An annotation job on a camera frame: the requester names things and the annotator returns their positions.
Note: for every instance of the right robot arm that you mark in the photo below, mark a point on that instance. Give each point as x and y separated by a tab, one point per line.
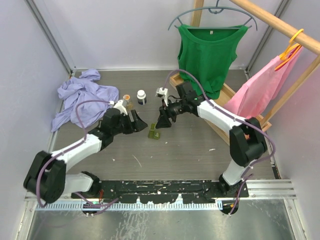
246	142

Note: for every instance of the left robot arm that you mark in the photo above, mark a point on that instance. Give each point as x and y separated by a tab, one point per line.
48	176

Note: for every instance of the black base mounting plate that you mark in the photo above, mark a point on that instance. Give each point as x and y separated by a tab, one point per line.
163	191

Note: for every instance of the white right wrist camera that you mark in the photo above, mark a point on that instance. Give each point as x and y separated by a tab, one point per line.
162	93

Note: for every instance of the white capped dark pill bottle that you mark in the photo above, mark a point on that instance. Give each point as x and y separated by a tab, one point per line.
141	97

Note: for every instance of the lavender crumpled shirt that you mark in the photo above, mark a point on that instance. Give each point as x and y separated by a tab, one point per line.
82	98

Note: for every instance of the clear pill bottle orange cap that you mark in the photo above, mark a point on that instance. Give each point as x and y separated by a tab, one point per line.
129	103

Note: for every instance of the grey clothes hanger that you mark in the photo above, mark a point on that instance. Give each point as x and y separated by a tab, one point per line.
217	17

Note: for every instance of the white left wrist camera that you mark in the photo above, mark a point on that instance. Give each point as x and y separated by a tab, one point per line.
121	105

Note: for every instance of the green pill organizer box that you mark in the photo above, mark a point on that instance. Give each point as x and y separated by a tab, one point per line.
153	133

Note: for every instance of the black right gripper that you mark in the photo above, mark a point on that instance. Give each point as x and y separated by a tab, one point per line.
163	121

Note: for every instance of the yellow clothes hanger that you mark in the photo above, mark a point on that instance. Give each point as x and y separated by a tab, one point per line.
290	51

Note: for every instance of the pink shirt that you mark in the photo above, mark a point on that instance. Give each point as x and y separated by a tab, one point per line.
254	95

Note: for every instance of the green tank top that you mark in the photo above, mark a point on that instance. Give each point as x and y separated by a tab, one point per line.
207	54

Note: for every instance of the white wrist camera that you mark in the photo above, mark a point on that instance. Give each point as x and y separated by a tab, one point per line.
162	93
121	105

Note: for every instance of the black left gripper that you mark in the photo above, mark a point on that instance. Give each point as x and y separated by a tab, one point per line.
139	124

